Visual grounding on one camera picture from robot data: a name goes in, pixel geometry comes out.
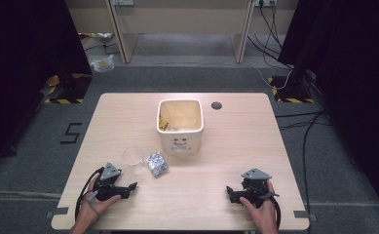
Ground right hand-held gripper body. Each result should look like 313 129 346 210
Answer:
234 168 275 210

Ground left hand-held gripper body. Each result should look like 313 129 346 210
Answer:
94 162 131 202

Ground clear plastic cup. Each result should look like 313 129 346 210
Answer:
122 147 146 176

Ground silver foil wrapper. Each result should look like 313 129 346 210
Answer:
145 151 170 178

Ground white square bin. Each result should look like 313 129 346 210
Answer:
156 98 206 156

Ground person's left hand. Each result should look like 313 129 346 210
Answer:
77 174 122 226

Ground person's right hand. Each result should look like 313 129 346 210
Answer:
239 179 280 234

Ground grey tape piece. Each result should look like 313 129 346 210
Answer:
45 206 70 219
292 210 318 222

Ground yellow wrapper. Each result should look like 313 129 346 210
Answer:
158 111 171 133

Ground stand base with hazard tape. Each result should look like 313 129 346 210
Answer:
43 73 94 105
267 75 316 104

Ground clear plastic bag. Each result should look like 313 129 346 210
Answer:
90 54 116 73

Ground black curtain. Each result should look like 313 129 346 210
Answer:
277 0 379 214
0 0 94 175

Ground crumpled silver foil sheet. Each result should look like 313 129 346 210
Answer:
79 31 114 44

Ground left hand-held gripper black cable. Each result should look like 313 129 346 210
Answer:
74 167 106 222

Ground hand-held gripper black cable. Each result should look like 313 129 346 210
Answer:
74 167 106 222
268 193 283 229

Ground right hand-held gripper black cable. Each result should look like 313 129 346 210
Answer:
268 193 283 229

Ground black floor cables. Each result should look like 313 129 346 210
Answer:
274 109 333 234

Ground light wooden desk frame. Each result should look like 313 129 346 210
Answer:
64 0 300 65

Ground black cable bundle from socket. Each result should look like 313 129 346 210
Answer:
246 4 296 71

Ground white wall socket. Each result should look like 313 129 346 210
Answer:
254 0 278 8

